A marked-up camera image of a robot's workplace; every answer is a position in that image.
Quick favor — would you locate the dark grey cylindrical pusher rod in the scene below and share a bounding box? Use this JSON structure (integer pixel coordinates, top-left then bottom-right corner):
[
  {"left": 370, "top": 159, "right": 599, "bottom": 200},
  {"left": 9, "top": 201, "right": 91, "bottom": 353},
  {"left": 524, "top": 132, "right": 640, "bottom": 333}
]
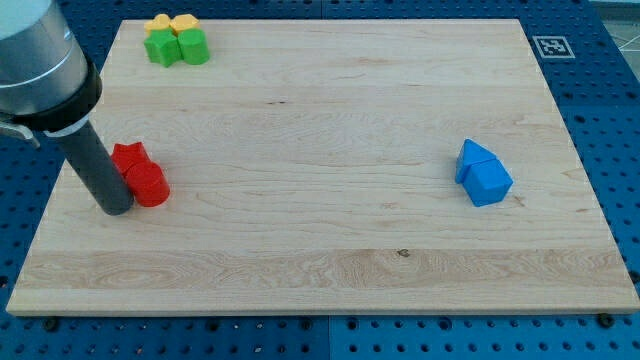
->
[{"left": 48, "top": 121, "right": 134, "bottom": 216}]

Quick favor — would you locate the red star block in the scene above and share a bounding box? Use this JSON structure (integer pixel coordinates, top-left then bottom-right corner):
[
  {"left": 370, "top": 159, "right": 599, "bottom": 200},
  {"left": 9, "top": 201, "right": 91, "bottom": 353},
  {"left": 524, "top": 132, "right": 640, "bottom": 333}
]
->
[{"left": 111, "top": 142, "right": 150, "bottom": 177}]

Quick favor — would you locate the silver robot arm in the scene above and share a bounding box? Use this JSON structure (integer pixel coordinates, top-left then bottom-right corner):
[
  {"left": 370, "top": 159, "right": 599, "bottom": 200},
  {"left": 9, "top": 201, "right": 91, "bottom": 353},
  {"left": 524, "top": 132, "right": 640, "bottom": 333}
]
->
[{"left": 1, "top": 0, "right": 134, "bottom": 216}]

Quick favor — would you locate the green star block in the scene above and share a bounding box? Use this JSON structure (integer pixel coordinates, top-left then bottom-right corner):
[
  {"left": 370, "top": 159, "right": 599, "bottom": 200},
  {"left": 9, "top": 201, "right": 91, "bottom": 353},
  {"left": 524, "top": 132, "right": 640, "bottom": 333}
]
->
[{"left": 144, "top": 29, "right": 183, "bottom": 67}]

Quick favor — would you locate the red cylinder block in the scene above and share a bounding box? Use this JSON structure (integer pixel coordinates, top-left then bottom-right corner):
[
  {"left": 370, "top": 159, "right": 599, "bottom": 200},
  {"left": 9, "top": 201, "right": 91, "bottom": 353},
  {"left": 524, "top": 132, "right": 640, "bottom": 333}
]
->
[{"left": 125, "top": 161, "right": 170, "bottom": 207}]

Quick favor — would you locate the yellow heart block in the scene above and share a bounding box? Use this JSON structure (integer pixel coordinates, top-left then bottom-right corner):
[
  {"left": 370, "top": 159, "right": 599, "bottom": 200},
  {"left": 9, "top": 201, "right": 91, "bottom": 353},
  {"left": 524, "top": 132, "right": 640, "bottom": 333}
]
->
[{"left": 144, "top": 13, "right": 171, "bottom": 36}]

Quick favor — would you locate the green cylinder block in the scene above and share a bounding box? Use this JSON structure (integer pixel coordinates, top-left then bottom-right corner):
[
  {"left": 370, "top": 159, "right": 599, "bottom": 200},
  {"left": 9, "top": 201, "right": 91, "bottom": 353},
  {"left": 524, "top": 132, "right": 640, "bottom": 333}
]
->
[{"left": 178, "top": 28, "right": 210, "bottom": 65}]

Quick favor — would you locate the yellow hexagon block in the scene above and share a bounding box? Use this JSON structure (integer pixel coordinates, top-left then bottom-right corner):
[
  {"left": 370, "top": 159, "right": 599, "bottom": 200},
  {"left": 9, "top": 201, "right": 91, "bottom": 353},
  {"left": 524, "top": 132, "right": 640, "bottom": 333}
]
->
[{"left": 169, "top": 13, "right": 200, "bottom": 35}]

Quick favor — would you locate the light wooden board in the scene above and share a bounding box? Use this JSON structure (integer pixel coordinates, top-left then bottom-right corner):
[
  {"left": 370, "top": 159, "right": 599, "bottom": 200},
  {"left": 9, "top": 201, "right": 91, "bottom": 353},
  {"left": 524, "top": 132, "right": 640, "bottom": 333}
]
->
[{"left": 7, "top": 19, "right": 639, "bottom": 316}]

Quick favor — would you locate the blue triangle block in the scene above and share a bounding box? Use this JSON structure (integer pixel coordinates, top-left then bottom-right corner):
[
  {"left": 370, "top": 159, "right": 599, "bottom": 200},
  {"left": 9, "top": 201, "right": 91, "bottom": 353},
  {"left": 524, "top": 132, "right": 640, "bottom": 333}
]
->
[{"left": 455, "top": 139, "right": 497, "bottom": 184}]

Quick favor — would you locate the blue cube block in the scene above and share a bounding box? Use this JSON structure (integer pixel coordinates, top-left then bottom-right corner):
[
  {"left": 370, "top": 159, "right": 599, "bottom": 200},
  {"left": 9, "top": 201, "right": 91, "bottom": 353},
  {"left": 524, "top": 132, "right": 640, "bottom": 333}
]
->
[{"left": 462, "top": 159, "right": 513, "bottom": 207}]

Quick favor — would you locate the white fiducial marker tag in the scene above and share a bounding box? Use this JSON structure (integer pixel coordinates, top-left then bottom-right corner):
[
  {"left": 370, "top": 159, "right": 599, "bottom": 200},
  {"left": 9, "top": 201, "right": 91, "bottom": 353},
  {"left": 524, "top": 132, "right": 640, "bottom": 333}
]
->
[{"left": 532, "top": 35, "right": 575, "bottom": 59}]

